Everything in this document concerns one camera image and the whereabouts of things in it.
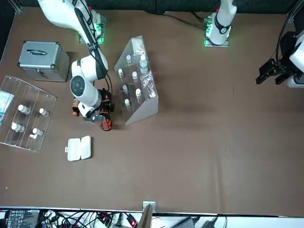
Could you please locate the clear cotton swab packet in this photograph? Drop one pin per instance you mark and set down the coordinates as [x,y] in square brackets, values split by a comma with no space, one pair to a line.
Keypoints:
[148,85]

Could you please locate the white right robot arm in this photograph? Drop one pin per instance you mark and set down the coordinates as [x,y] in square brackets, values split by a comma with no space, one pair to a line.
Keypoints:
[83,69]

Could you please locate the aluminium carry case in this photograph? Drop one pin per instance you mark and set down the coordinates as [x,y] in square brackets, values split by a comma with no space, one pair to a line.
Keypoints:
[38,64]

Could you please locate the small white-capped clear vial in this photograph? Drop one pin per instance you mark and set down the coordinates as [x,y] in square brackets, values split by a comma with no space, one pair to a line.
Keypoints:
[127,104]
[138,93]
[135,76]
[129,59]
[121,72]
[125,89]

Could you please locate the black plug with red light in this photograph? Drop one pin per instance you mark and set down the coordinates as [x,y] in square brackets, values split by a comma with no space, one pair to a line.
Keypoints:
[133,222]
[104,217]

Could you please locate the tall clear bottle green label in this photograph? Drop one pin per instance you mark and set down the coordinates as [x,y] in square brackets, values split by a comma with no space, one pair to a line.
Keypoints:
[143,63]

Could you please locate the orange black barcode scanner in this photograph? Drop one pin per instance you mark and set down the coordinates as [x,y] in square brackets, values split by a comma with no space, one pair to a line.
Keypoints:
[107,126]

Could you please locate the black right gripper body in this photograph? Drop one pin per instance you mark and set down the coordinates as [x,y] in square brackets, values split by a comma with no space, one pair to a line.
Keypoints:
[102,104]

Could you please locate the tiered clear acrylic shelf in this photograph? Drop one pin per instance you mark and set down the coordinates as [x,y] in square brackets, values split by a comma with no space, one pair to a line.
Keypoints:
[147,111]

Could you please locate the white teal mask packet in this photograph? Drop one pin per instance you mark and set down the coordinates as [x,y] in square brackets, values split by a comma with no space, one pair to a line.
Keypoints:
[6,102]

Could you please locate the low clear acrylic rack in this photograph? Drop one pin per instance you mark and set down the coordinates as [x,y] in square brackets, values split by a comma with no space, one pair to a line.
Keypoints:
[31,142]

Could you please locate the white-capped clear bottle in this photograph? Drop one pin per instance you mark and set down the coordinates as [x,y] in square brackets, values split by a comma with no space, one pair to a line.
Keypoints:
[37,131]
[23,108]
[44,111]
[17,127]

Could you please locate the black labelled power adapter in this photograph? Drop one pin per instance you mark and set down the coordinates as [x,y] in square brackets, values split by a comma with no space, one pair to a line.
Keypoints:
[21,218]

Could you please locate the aluminium profile side post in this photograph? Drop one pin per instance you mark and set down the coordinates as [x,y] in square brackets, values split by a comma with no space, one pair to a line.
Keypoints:
[294,9]

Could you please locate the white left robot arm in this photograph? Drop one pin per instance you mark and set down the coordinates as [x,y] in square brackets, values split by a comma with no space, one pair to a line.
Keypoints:
[223,23]

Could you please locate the aluminium profile camera post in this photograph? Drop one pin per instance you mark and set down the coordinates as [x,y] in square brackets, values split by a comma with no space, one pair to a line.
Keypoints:
[147,216]

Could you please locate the grey power adapter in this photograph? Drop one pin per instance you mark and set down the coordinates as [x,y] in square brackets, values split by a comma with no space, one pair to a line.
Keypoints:
[187,222]

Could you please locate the open white pill box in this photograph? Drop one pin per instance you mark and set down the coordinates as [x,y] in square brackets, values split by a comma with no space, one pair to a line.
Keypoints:
[78,148]

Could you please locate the small black power adapter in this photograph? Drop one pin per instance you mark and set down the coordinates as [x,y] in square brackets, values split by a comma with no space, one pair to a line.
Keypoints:
[210,224]

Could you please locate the steel right arm base plate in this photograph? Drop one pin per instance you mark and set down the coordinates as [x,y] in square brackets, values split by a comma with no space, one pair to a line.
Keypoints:
[102,38]

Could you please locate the white printed paper packet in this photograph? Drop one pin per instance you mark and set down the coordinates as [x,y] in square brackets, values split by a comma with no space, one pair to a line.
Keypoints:
[137,46]

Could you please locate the brown medicine bottle orange cap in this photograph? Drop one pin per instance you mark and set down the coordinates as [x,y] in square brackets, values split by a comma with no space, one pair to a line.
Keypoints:
[75,112]

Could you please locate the steel left arm base plate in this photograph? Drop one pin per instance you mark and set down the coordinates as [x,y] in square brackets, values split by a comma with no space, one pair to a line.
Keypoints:
[209,44]

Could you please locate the green lit connector board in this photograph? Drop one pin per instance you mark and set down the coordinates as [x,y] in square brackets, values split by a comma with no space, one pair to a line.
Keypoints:
[207,23]

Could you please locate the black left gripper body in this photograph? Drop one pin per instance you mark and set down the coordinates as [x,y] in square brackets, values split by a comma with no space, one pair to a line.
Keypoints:
[285,67]

